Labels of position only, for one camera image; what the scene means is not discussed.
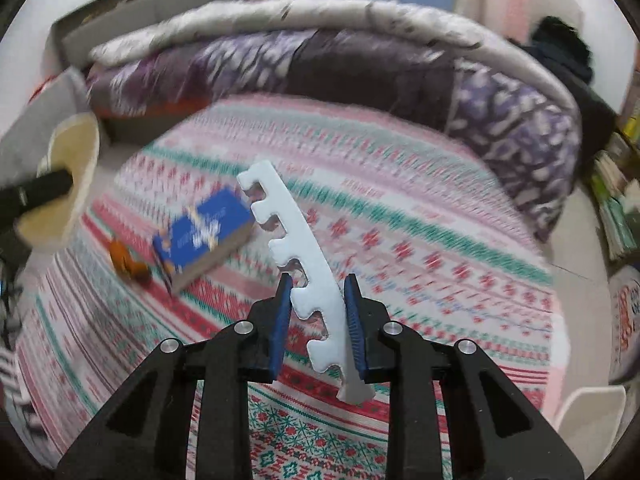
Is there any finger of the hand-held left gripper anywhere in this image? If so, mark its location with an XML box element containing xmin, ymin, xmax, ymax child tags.
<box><xmin>0</xmin><ymin>167</ymin><xmax>75</xmax><ymax>221</ymax></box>

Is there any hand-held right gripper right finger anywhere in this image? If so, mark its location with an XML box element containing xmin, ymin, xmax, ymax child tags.
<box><xmin>344</xmin><ymin>274</ymin><xmax>585</xmax><ymax>480</ymax></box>

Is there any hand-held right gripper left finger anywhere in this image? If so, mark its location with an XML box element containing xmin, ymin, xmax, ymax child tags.
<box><xmin>55</xmin><ymin>274</ymin><xmax>295</xmax><ymax>480</ymax></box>

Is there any beige round container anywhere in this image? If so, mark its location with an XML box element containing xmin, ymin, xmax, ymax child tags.
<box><xmin>15</xmin><ymin>115</ymin><xmax>101</xmax><ymax>248</ymax></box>

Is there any white notched foam strip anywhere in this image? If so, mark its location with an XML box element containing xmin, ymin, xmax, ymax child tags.
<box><xmin>236</xmin><ymin>161</ymin><xmax>376</xmax><ymax>405</ymax></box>

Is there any white plastic trash bin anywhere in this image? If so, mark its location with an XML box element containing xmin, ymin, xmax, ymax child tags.
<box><xmin>556</xmin><ymin>384</ymin><xmax>628</xmax><ymax>480</ymax></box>

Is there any grey pillow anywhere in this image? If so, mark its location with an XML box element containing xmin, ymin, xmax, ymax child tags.
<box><xmin>0</xmin><ymin>67</ymin><xmax>93</xmax><ymax>161</ymax></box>

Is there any small orange brown toy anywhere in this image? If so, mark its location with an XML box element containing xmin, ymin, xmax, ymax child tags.
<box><xmin>109</xmin><ymin>241</ymin><xmax>151</xmax><ymax>283</ymax></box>

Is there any blue book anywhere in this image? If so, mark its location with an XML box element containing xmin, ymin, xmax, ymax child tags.
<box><xmin>152</xmin><ymin>189</ymin><xmax>256</xmax><ymax>297</ymax></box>

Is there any patterned pink bed sheet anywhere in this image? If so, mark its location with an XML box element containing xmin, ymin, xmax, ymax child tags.
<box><xmin>10</xmin><ymin>92</ymin><xmax>573</xmax><ymax>480</ymax></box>

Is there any grey bed headboard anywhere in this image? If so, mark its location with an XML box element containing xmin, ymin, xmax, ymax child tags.
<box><xmin>52</xmin><ymin>0</ymin><xmax>226</xmax><ymax>66</ymax></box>

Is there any purple grey patterned quilt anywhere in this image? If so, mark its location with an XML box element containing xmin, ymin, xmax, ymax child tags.
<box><xmin>85</xmin><ymin>0</ymin><xmax>583</xmax><ymax>243</ymax></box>

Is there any blue white cardboard box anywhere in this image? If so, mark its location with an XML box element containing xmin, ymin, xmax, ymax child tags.
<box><xmin>607</xmin><ymin>265</ymin><xmax>640</xmax><ymax>386</ymax></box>

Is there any pile of green paper books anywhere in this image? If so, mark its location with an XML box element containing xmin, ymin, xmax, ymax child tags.
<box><xmin>592</xmin><ymin>150</ymin><xmax>640</xmax><ymax>263</ymax></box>

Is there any wooden bookshelf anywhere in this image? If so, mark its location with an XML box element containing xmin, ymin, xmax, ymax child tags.
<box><xmin>590</xmin><ymin>110</ymin><xmax>640</xmax><ymax>266</ymax></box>

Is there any black cabinet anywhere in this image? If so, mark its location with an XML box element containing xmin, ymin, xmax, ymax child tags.
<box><xmin>575</xmin><ymin>80</ymin><xmax>618</xmax><ymax>161</ymax></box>

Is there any row of upright books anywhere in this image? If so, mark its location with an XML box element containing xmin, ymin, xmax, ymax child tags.
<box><xmin>620</xmin><ymin>112</ymin><xmax>640</xmax><ymax>146</ymax></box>

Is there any pile of dark clothes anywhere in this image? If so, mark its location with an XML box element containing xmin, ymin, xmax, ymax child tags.
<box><xmin>520</xmin><ymin>16</ymin><xmax>596</xmax><ymax>83</ymax></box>

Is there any white cabinet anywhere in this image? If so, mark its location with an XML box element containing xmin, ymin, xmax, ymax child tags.
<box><xmin>500</xmin><ymin>0</ymin><xmax>586</xmax><ymax>46</ymax></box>

